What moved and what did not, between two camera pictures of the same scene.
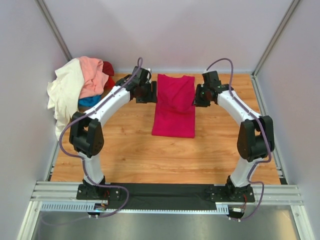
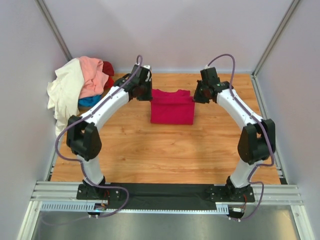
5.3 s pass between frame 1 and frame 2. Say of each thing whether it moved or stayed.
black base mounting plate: stayed
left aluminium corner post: stayed
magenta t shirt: moved
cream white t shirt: stayed
